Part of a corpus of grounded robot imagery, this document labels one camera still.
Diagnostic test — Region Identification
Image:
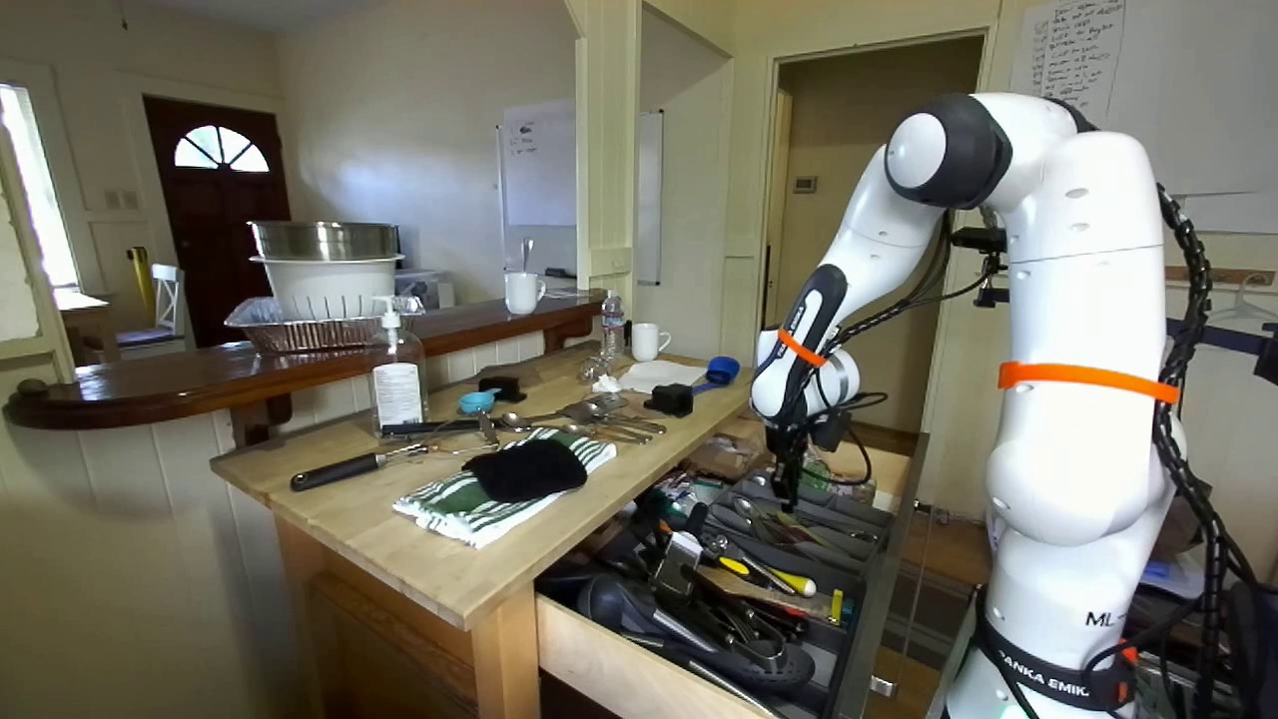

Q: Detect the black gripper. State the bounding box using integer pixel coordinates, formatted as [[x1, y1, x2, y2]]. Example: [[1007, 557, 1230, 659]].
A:
[[762, 408, 819, 518]]

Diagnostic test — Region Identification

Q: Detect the grey utensil organiser tray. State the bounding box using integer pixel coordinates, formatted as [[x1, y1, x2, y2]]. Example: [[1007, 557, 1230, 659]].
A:
[[545, 454, 902, 719]]

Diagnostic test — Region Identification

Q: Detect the wooden drawer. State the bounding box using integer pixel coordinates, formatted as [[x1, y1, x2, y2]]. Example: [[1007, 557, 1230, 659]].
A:
[[531, 414, 931, 719]]

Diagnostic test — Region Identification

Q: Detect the green packet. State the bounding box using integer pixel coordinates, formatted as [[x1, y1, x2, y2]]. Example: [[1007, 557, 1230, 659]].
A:
[[798, 444, 839, 498]]

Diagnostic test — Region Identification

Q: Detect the small black box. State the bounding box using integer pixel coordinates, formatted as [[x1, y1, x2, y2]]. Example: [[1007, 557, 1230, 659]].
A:
[[643, 380, 701, 420]]

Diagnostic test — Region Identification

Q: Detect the black ladle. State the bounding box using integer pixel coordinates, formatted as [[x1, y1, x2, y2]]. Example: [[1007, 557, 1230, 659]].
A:
[[575, 573, 819, 698]]

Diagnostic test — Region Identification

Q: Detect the clear plastic water bottle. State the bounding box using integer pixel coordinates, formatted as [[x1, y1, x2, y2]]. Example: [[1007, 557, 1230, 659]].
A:
[[590, 293, 633, 382]]

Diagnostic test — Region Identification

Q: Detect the black cloth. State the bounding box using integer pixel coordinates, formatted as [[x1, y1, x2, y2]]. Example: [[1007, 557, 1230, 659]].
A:
[[461, 437, 590, 509]]

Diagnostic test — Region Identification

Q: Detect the small black object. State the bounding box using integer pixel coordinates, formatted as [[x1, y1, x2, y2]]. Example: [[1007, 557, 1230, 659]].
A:
[[476, 373, 531, 408]]

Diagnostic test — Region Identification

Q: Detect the green and white folded towel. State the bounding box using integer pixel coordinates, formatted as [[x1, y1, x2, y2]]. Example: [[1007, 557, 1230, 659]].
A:
[[390, 428, 623, 552]]

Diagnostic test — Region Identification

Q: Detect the light wooden island table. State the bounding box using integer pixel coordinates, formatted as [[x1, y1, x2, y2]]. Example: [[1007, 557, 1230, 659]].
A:
[[209, 340, 782, 719]]

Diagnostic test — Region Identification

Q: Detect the clear hand sanitizer pump bottle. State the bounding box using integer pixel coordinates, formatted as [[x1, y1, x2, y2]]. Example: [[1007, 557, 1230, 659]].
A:
[[368, 296, 430, 432]]

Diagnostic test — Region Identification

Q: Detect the white colander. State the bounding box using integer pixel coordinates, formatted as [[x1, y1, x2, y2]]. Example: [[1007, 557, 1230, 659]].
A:
[[257, 251, 402, 324]]

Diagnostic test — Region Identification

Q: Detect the handwritten paper sheet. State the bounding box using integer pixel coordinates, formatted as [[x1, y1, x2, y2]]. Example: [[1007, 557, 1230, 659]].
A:
[[1009, 0, 1136, 127]]

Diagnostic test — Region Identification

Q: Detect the stainless steel mixing bowl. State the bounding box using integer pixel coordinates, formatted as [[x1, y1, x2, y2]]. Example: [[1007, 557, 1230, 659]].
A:
[[245, 217, 409, 267]]

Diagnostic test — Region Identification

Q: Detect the dark wooden bar counter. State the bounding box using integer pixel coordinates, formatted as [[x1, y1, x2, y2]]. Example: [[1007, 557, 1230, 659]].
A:
[[0, 293, 611, 452]]

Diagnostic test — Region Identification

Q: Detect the dark brown arched window door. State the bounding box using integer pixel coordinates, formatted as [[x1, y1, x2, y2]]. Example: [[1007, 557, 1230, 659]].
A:
[[139, 94, 297, 350]]

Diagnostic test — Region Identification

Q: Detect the white chair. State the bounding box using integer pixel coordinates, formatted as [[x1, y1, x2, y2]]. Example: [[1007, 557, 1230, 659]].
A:
[[149, 261, 191, 336]]

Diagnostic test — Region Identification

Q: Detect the yellow handled tool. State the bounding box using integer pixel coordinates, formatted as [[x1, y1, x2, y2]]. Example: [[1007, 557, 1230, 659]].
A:
[[714, 552, 822, 601]]

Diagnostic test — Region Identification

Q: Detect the dark handled silver utensil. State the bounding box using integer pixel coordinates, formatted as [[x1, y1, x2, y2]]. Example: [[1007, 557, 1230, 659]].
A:
[[377, 414, 490, 449]]

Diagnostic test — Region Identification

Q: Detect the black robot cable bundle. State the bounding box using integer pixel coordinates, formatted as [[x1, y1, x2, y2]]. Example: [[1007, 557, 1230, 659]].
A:
[[1145, 180, 1268, 719]]

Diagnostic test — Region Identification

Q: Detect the white wall board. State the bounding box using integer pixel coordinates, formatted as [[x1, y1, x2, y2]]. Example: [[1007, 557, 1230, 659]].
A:
[[500, 100, 578, 231]]

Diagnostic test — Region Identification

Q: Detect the black handled knife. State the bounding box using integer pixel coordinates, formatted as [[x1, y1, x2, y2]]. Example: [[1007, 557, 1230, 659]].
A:
[[289, 449, 390, 496]]

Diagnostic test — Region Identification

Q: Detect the wooden wall rail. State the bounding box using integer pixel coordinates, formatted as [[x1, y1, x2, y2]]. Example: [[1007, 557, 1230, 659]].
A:
[[1166, 265, 1278, 293]]

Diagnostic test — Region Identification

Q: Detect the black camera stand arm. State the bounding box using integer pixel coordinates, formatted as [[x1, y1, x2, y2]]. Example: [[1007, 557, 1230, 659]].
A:
[[945, 225, 1278, 393]]

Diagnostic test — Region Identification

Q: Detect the wire dish rack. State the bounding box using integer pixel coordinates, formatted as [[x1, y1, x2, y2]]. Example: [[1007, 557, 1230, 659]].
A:
[[221, 293, 434, 361]]

